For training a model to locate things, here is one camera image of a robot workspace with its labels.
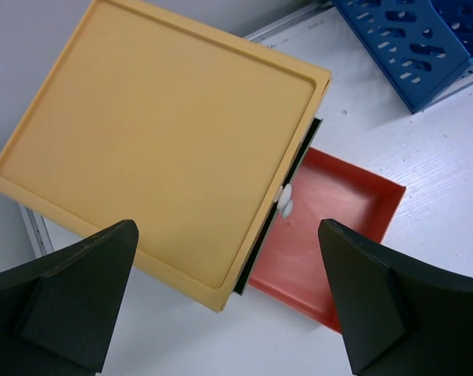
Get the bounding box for red drawer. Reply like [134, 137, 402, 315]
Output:
[249, 148, 406, 332]

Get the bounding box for drawer box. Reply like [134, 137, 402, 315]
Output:
[0, 1, 331, 312]

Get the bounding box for blue file organizer rack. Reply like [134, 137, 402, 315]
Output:
[334, 0, 473, 114]

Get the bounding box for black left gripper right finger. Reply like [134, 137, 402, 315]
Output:
[330, 233, 473, 375]

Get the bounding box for green drawer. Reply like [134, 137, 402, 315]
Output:
[233, 117, 323, 295]

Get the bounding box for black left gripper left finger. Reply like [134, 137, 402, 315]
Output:
[0, 219, 139, 375]

